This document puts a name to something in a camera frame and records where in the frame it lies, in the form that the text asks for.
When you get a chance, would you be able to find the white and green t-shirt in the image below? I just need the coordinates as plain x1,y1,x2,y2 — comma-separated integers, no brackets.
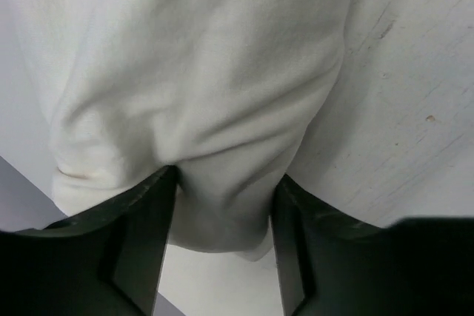
1,0,363,258

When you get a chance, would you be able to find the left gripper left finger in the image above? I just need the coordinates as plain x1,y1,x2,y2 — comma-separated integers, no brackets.
1,166,177,315

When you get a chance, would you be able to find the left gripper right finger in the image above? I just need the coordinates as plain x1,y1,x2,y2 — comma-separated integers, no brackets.
271,176,473,315

